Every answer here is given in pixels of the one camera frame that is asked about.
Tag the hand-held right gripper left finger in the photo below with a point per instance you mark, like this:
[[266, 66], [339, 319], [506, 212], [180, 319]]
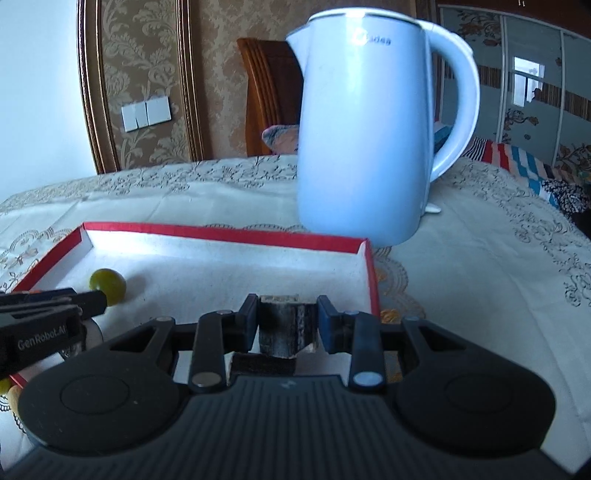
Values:
[[249, 323]]

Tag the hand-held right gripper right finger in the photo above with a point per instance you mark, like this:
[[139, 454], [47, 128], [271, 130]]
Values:
[[330, 325]]

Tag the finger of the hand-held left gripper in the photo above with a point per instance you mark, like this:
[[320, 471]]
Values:
[[41, 300], [92, 303]]

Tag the red shallow cardboard box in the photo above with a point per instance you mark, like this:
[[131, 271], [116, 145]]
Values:
[[207, 263]]

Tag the pink grey patterned cloth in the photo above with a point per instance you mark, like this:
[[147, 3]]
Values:
[[281, 138]]

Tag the white electric kettle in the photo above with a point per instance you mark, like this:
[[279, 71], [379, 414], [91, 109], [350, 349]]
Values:
[[360, 138]]

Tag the brown wooden headboard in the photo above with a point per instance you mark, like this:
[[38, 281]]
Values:
[[268, 92]]

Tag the striped colourful blanket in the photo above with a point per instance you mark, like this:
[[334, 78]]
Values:
[[517, 166]]

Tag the dark patterned cloth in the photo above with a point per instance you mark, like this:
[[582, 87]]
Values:
[[570, 196]]

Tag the wardrobe with patterned sliding doors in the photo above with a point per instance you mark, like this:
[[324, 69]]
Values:
[[489, 92]]

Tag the white wall switch panel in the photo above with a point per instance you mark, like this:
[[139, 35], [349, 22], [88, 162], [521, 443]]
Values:
[[145, 114]]

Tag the gilded wall moulding frame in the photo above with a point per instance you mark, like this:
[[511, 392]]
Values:
[[94, 92]]

